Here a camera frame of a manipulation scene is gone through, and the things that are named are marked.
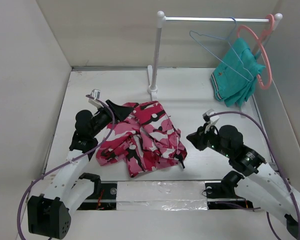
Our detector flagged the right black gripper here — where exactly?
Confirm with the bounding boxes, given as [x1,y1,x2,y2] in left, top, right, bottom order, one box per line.
[185,122,231,158]

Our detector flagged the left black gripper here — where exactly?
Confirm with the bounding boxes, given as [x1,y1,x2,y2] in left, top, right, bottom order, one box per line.
[89,100,133,137]

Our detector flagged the pink camouflage trousers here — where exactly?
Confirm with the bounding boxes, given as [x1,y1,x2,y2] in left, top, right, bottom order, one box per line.
[96,101,187,178]

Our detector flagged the blue wire hanger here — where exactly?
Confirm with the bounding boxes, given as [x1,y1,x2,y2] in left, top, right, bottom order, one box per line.
[189,16,255,83]

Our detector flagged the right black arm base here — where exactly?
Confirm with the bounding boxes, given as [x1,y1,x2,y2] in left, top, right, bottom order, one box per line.
[201,181,254,210]

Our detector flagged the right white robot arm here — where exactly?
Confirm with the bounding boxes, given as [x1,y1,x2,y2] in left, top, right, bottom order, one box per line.
[186,125,300,240]

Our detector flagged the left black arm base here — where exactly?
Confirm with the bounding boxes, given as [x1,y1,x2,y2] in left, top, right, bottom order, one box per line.
[78,181,118,211]

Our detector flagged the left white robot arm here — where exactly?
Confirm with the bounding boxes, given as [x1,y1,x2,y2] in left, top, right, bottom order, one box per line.
[27,100,134,240]

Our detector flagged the pink plastic hanger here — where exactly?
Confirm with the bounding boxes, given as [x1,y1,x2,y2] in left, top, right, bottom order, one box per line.
[236,14,275,90]

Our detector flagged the teal shorts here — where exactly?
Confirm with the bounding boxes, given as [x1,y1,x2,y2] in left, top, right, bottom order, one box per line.
[210,38,266,107]

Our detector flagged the silver tape strip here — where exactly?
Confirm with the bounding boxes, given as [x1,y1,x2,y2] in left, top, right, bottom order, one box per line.
[116,180,208,211]

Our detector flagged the white clothes rack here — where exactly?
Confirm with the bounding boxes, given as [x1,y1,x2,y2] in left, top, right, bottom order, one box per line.
[147,11,283,101]

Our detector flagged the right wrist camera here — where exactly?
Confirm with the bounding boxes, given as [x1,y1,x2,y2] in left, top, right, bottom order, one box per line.
[202,109,220,133]

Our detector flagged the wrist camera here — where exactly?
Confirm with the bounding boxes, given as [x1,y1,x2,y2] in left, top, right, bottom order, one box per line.
[86,89,102,109]
[202,109,220,133]

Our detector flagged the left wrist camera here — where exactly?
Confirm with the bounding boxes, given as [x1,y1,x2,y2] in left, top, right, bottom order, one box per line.
[86,89,102,109]

